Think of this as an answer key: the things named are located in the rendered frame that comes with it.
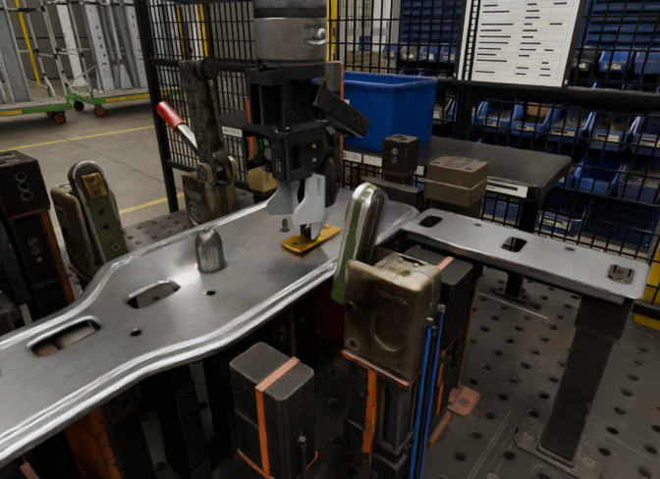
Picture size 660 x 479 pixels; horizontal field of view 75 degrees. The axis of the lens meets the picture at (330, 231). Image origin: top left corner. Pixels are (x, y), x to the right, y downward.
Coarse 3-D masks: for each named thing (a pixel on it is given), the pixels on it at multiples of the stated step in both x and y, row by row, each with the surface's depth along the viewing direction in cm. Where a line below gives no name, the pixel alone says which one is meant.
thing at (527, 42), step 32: (512, 0) 81; (544, 0) 78; (576, 0) 75; (480, 32) 86; (512, 32) 83; (544, 32) 79; (576, 32) 76; (480, 64) 88; (512, 64) 85; (544, 64) 81
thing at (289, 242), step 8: (304, 232) 56; (320, 232) 58; (328, 232) 58; (336, 232) 58; (288, 240) 56; (296, 240) 56; (304, 240) 56; (312, 240) 56; (320, 240) 56; (296, 248) 54; (304, 248) 54
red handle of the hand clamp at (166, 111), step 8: (160, 104) 68; (168, 104) 68; (160, 112) 68; (168, 112) 67; (168, 120) 67; (176, 120) 67; (176, 128) 67; (184, 128) 67; (184, 136) 66; (192, 136) 66; (192, 144) 66; (216, 160) 65; (216, 168) 64
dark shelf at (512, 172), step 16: (240, 112) 127; (224, 128) 112; (240, 128) 108; (432, 144) 92; (448, 144) 92; (464, 144) 92; (480, 144) 92; (352, 160) 89; (368, 160) 87; (432, 160) 81; (496, 160) 81; (512, 160) 81; (528, 160) 81; (544, 160) 81; (560, 160) 81; (416, 176) 82; (496, 176) 72; (512, 176) 72; (528, 176) 72; (544, 176) 72; (560, 176) 78; (496, 192) 73; (512, 192) 71; (528, 192) 69; (544, 192) 71
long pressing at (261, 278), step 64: (128, 256) 52; (192, 256) 53; (256, 256) 53; (320, 256) 53; (64, 320) 42; (128, 320) 42; (192, 320) 42; (256, 320) 42; (0, 384) 34; (64, 384) 34; (128, 384) 35; (0, 448) 29
